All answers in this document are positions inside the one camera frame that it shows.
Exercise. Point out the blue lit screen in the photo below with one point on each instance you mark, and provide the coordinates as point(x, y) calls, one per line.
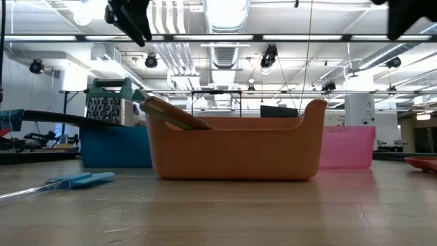
point(10, 119)

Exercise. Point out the orange plastic bin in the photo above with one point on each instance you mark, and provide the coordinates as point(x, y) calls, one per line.
point(239, 153)

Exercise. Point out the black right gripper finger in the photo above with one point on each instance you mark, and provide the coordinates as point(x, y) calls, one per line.
point(401, 17)

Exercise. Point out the black overhead frame bar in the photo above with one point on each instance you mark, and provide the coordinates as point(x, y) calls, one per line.
point(258, 38)

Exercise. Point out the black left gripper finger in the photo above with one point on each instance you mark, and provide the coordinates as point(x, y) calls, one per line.
point(141, 20)
point(128, 29)

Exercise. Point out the black ceiling spotlight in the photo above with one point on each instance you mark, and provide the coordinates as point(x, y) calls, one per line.
point(328, 86)
point(393, 62)
point(151, 61)
point(36, 66)
point(269, 56)

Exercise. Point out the pink plastic bin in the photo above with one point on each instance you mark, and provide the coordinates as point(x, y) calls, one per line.
point(348, 147)

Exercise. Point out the black background monitor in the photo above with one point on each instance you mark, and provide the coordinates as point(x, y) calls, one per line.
point(278, 112)

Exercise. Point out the teal plastic bin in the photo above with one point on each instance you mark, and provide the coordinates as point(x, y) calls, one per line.
point(116, 147)

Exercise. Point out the silver ventilation duct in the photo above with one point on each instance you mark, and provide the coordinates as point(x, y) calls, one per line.
point(213, 17)

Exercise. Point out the red slotted spatula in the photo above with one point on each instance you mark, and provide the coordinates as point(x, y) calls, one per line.
point(425, 164)

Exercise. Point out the black background robot arm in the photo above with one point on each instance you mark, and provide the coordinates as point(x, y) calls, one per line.
point(44, 137)

